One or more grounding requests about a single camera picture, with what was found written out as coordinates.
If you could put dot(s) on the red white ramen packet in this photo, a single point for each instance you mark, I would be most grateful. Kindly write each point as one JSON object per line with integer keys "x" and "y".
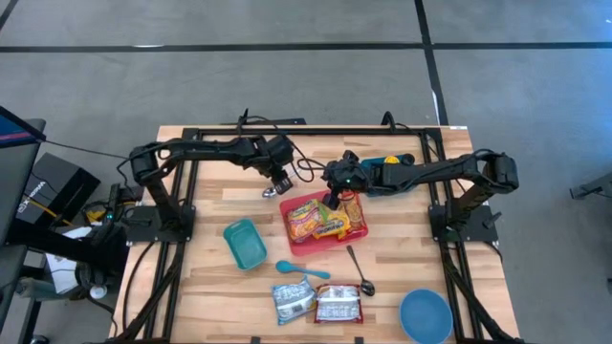
{"x": 338, "y": 306}

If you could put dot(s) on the black frame bracket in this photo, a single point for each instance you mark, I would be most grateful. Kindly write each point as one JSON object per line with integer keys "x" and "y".
{"x": 244, "y": 122}
{"x": 389, "y": 122}

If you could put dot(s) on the dark metal spoon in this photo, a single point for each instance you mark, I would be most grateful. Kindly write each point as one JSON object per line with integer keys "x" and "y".
{"x": 367, "y": 288}

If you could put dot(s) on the green-edged ramen packet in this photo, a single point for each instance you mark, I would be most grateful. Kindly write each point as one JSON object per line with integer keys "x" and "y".
{"x": 303, "y": 220}

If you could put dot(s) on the teal rectangular container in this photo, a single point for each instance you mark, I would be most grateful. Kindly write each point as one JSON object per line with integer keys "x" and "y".
{"x": 245, "y": 244}

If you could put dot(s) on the black printed box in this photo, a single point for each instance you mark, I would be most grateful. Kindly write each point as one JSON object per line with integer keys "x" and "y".
{"x": 57, "y": 181}

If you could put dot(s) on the yellow-lidded jar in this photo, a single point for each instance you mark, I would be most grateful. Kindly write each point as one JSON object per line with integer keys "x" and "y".
{"x": 392, "y": 159}

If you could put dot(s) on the white paper sheet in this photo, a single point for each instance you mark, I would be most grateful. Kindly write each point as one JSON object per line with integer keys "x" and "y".
{"x": 62, "y": 274}

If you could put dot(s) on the computer monitor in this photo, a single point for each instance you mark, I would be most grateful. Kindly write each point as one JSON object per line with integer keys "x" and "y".
{"x": 14, "y": 181}

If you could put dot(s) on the grey stand foot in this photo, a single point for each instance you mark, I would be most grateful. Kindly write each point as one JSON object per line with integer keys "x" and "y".
{"x": 593, "y": 186}

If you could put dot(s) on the silver metal spoon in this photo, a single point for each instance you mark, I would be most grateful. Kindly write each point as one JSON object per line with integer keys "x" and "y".
{"x": 268, "y": 193}

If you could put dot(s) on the blue plastic spoon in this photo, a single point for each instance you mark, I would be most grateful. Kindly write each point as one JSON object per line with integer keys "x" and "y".
{"x": 285, "y": 267}

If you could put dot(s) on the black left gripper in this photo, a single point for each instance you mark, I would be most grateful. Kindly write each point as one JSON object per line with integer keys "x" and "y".
{"x": 277, "y": 155}

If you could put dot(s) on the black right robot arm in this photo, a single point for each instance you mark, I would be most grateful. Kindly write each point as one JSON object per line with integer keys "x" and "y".
{"x": 430, "y": 169}

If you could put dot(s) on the red plastic tray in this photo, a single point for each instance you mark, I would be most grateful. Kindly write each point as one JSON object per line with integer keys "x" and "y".
{"x": 311, "y": 247}

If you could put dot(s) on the blue rectangular container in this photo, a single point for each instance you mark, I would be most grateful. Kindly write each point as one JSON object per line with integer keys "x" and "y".
{"x": 375, "y": 162}

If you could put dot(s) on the white round cap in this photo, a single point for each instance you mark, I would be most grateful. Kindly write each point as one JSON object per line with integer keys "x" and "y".
{"x": 98, "y": 292}

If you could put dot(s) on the blue round bowl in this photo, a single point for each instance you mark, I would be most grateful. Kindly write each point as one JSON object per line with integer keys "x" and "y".
{"x": 425, "y": 317}

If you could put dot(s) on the black metal rig frame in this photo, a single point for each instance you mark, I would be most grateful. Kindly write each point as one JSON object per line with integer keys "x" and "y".
{"x": 358, "y": 131}

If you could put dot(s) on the red beef ramen packet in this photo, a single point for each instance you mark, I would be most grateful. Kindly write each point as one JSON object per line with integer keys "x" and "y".
{"x": 355, "y": 215}

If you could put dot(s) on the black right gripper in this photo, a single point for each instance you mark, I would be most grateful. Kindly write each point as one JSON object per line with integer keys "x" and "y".
{"x": 346, "y": 174}

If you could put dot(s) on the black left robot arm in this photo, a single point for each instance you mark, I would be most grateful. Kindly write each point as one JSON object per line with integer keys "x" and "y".
{"x": 201, "y": 149}

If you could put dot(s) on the dark cylindrical cup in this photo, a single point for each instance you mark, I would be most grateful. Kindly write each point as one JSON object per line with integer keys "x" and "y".
{"x": 408, "y": 158}

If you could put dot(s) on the blue white ramen packet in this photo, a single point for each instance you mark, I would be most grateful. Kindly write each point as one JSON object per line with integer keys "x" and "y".
{"x": 292, "y": 301}

